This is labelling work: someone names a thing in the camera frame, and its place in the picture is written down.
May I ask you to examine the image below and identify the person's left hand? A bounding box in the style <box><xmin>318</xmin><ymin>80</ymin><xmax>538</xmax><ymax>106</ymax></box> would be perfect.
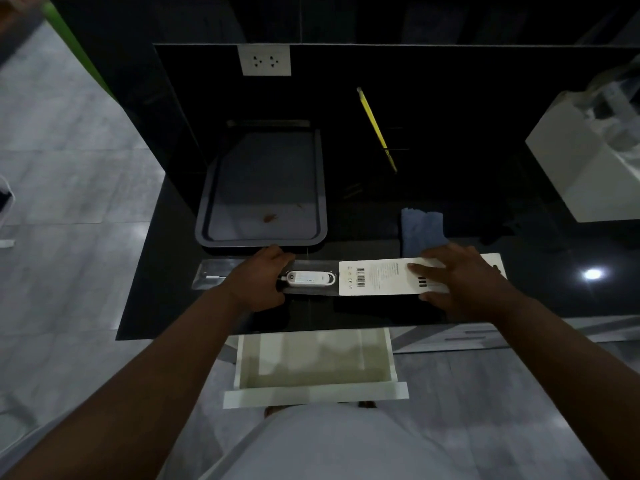
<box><xmin>225</xmin><ymin>245</ymin><xmax>296</xmax><ymax>314</ymax></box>

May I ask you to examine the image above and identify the person's right hand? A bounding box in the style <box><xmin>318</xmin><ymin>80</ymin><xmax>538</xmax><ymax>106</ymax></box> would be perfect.
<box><xmin>407</xmin><ymin>243</ymin><xmax>521</xmax><ymax>323</ymax></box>

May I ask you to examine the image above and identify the white cardboard package sleeve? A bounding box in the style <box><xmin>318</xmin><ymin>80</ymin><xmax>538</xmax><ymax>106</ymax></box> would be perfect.
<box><xmin>338</xmin><ymin>253</ymin><xmax>507</xmax><ymax>297</ymax></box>

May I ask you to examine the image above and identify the clear plastic packaging tray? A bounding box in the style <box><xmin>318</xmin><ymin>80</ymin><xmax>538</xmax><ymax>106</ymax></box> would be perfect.
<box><xmin>192</xmin><ymin>259</ymin><xmax>342</xmax><ymax>296</ymax></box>

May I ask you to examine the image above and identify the person's right forearm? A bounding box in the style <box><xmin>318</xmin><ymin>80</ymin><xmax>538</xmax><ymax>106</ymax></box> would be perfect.
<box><xmin>495</xmin><ymin>291</ymin><xmax>640</xmax><ymax>480</ymax></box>

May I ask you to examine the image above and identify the person's left forearm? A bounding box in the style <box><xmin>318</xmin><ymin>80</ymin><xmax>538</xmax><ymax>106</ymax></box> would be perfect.
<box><xmin>0</xmin><ymin>285</ymin><xmax>251</xmax><ymax>480</ymax></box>

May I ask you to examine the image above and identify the white oval electronic device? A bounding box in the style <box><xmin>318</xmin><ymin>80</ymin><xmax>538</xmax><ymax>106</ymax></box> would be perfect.
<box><xmin>285</xmin><ymin>270</ymin><xmax>337</xmax><ymax>287</ymax></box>

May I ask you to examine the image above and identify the blue folded cloth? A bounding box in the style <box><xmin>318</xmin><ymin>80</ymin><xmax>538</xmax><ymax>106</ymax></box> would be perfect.
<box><xmin>400</xmin><ymin>208</ymin><xmax>450</xmax><ymax>258</ymax></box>

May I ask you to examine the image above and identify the white open drawer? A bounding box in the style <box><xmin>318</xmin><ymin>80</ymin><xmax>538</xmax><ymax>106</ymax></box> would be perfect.
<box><xmin>222</xmin><ymin>328</ymin><xmax>410</xmax><ymax>410</ymax></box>

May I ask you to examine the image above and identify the grey rectangular tray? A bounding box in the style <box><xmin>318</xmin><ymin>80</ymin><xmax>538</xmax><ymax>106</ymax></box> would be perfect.
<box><xmin>194</xmin><ymin>127</ymin><xmax>329</xmax><ymax>248</ymax></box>

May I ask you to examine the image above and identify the person's white shirt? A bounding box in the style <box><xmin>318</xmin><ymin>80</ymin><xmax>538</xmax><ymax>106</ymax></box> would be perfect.
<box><xmin>199</xmin><ymin>402</ymin><xmax>483</xmax><ymax>480</ymax></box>

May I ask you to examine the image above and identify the yellow pencil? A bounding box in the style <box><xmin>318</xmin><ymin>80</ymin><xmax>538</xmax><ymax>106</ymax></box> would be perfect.
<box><xmin>356</xmin><ymin>87</ymin><xmax>399</xmax><ymax>173</ymax></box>

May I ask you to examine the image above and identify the white countertop appliance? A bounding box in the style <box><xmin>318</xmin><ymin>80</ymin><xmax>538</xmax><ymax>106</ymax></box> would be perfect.
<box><xmin>525</xmin><ymin>64</ymin><xmax>640</xmax><ymax>224</ymax></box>

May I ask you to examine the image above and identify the white wall socket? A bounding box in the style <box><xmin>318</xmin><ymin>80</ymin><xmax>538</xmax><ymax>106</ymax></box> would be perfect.
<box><xmin>237</xmin><ymin>44</ymin><xmax>292</xmax><ymax>77</ymax></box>

